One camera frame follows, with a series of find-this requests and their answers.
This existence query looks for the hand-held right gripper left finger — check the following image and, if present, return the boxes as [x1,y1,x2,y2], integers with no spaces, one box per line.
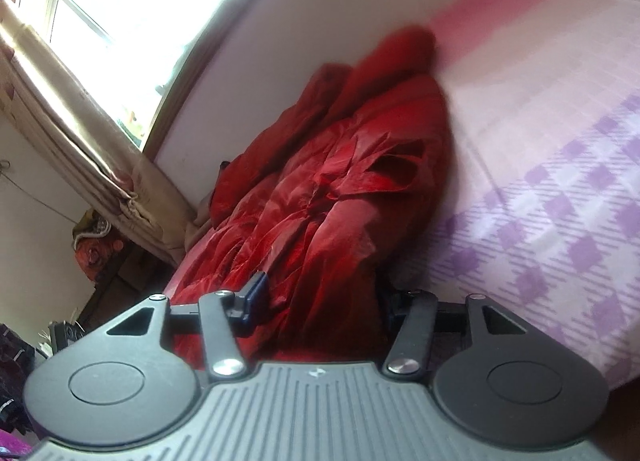
[107,273,268,379]

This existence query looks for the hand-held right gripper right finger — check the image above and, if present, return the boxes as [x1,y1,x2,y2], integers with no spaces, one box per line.
[381,290,531,377]

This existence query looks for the red puffer jacket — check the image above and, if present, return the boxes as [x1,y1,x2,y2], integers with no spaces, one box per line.
[167,26,453,372]

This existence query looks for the dark clothes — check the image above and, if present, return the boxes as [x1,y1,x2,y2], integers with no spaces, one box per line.
[0,323,38,437]

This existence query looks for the dark wooden cabinet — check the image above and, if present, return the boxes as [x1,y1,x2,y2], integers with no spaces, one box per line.
[80,246,176,329]

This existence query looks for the red patterned cloth bundle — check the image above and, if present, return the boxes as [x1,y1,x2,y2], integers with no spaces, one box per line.
[72,208,128,284]

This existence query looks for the pink purple checked bed sheet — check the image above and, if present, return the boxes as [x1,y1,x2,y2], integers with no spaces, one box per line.
[160,0,640,392]

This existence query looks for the beige curtain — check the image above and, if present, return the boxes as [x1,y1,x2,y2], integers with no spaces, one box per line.
[0,0,196,267]

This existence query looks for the purple shiny cloth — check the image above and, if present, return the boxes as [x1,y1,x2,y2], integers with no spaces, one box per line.
[0,428,37,461]

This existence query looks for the window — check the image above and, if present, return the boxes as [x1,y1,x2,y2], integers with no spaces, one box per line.
[20,0,281,152]

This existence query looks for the brown wooden window frame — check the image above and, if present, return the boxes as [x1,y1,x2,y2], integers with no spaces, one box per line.
[142,26,226,159]

